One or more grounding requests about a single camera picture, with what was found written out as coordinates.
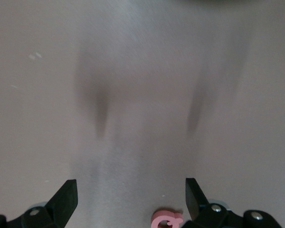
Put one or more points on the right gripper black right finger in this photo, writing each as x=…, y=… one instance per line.
x=193, y=199

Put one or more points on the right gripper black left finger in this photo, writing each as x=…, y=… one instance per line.
x=65, y=202

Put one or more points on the pink capital letter Q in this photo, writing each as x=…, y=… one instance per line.
x=156, y=217

